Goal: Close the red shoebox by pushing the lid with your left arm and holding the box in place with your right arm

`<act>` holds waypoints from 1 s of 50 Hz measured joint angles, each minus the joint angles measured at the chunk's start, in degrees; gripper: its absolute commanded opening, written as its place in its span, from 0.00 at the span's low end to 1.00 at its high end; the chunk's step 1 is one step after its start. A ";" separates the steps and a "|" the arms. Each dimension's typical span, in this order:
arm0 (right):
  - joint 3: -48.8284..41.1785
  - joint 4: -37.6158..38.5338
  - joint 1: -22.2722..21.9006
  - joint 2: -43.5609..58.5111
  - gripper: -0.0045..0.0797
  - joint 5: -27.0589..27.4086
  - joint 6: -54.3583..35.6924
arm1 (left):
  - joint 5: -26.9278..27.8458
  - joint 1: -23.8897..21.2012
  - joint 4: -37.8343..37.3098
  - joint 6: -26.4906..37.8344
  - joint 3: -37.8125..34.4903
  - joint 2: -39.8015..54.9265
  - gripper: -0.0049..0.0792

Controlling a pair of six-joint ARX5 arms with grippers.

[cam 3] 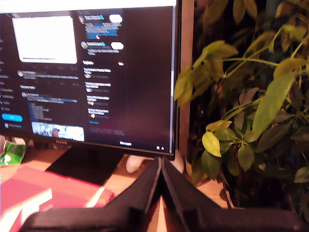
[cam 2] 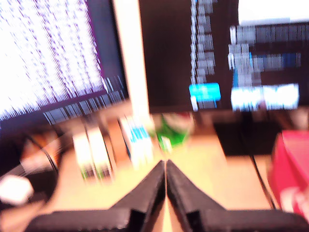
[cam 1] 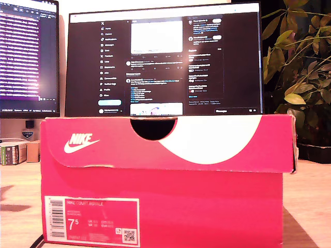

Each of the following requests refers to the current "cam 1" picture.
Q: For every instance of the red Nike shoebox lid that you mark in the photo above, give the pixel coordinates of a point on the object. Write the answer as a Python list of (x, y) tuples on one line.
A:
[(116, 149)]

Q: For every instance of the red shoebox base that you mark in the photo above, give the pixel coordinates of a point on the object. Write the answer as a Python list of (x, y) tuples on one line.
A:
[(181, 206)]

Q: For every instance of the brown cardboard box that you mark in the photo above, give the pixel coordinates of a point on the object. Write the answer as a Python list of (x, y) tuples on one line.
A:
[(33, 152)]

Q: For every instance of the green printed box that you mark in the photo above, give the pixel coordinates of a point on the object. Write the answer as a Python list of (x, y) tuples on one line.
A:
[(11, 154)]

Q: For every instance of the wide black Huawei monitor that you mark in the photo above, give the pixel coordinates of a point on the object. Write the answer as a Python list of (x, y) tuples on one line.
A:
[(165, 64)]

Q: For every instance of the shield-shaped badge sticker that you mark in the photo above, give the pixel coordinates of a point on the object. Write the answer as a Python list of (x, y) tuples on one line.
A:
[(27, 135)]

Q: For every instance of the green leafy houseplant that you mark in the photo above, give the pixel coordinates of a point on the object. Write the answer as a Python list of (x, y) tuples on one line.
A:
[(297, 77)]

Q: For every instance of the dark plant pot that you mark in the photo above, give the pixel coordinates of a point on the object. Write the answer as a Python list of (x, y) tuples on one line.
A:
[(314, 153)]

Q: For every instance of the monitor with purple text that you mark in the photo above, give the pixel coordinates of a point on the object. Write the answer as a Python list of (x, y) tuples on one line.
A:
[(26, 64)]

